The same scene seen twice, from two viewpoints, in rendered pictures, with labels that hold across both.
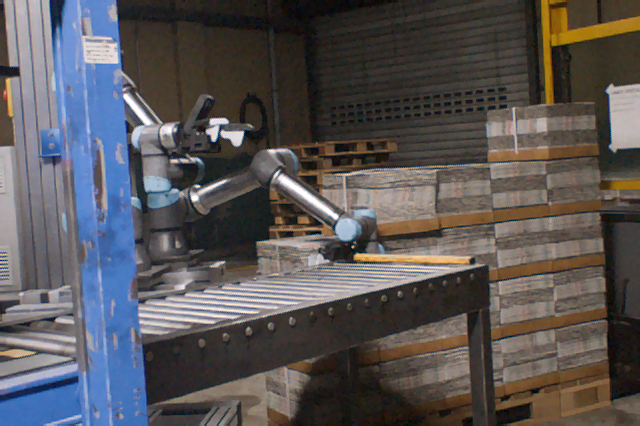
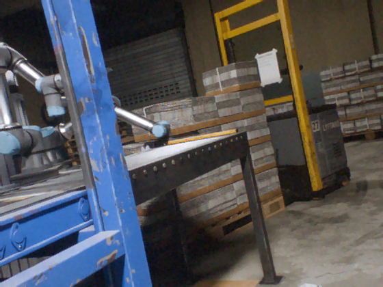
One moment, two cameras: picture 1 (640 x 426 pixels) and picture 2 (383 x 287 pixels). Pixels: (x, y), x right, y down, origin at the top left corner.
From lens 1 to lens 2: 60 cm
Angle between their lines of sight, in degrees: 14
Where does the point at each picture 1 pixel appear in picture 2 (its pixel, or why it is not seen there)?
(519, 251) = not seen: hidden behind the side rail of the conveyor
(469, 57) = (158, 70)
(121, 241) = (105, 97)
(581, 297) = (264, 157)
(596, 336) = (273, 175)
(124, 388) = (122, 192)
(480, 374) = (252, 188)
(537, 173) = (236, 98)
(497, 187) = (219, 106)
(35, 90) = not seen: outside the picture
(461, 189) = (203, 108)
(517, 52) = (181, 65)
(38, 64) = not seen: outside the picture
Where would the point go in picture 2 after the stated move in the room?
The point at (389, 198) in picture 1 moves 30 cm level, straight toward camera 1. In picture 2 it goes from (171, 115) to (178, 113)
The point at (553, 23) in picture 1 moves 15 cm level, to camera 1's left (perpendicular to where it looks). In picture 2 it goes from (222, 29) to (207, 31)
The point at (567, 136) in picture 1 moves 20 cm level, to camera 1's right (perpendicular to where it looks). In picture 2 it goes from (245, 78) to (268, 74)
